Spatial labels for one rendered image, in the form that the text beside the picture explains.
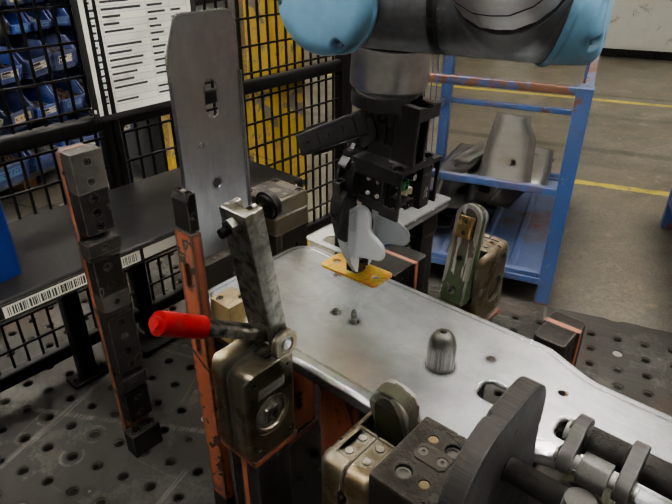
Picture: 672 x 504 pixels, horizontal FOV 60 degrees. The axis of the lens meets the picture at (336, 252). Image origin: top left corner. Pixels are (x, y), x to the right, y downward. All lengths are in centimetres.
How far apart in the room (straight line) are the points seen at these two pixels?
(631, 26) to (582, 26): 790
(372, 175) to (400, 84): 9
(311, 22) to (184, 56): 38
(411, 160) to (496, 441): 30
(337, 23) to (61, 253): 60
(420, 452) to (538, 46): 28
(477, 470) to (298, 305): 47
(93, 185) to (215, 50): 23
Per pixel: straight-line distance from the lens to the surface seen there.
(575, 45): 41
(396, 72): 55
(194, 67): 80
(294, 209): 94
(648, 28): 831
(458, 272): 80
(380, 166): 57
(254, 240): 53
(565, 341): 77
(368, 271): 69
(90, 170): 77
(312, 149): 65
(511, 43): 40
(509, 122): 328
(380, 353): 69
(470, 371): 68
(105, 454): 105
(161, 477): 99
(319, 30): 43
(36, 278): 86
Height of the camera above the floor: 143
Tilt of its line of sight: 29 degrees down
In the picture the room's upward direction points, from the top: straight up
